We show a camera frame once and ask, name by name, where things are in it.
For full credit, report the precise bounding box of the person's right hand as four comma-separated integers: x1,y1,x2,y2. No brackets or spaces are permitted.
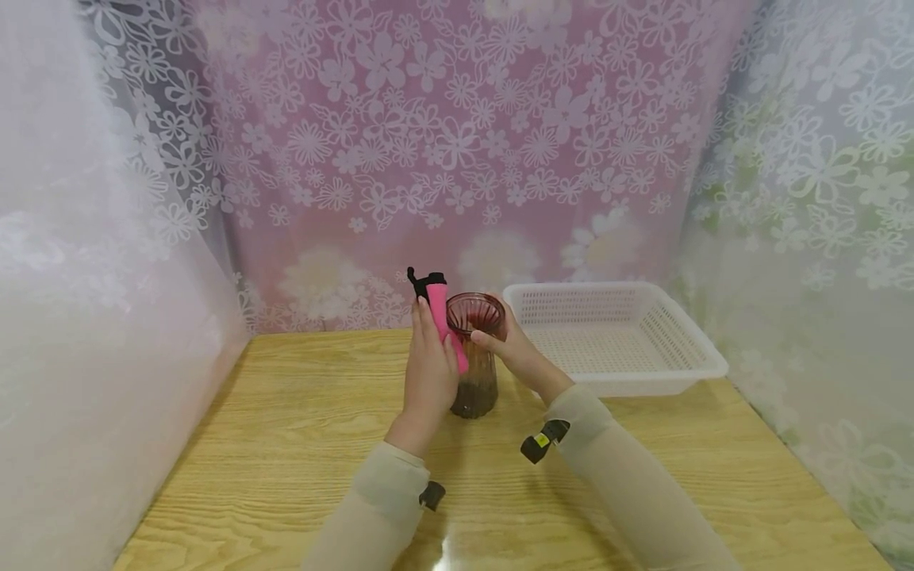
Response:
470,292,576,406

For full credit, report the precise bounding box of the person's left hand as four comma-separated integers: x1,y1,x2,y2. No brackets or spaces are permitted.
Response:
385,297,463,458

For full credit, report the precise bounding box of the pink tool with black cap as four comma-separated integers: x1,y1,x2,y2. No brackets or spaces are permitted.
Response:
406,266,471,376

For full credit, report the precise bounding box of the dark ribbed glass vase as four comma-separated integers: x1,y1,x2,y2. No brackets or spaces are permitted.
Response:
445,292,507,420

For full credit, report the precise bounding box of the white plastic basket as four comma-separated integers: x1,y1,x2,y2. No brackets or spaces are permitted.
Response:
501,281,730,398

